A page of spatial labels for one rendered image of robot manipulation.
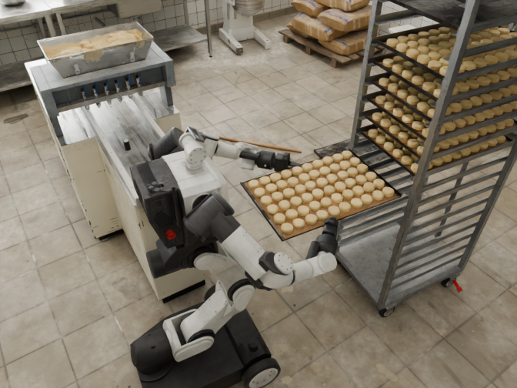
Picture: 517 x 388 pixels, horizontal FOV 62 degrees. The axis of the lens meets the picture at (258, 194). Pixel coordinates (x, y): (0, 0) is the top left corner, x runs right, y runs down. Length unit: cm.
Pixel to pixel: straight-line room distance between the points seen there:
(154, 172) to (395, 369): 169
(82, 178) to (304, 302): 153
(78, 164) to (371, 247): 187
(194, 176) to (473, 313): 199
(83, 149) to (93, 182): 24
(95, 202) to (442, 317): 223
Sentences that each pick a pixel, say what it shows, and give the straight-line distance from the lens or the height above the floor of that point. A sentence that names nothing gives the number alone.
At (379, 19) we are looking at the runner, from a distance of 200.
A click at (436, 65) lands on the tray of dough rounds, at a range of 184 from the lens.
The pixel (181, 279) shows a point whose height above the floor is 18.
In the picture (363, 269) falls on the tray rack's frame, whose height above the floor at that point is 15.
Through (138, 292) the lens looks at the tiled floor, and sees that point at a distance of 286.
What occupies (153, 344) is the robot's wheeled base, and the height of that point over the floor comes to 35.
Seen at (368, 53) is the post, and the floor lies 145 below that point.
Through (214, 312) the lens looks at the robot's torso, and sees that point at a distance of 217.
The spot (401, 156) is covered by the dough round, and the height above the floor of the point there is 105.
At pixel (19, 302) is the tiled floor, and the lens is 308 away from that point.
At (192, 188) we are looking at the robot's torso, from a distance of 148.
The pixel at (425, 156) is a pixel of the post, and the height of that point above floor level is 118.
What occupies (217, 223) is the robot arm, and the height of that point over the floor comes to 125.
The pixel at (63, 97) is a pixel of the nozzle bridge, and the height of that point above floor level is 108.
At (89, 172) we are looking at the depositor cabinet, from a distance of 280.
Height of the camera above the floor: 222
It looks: 41 degrees down
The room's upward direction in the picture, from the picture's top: straight up
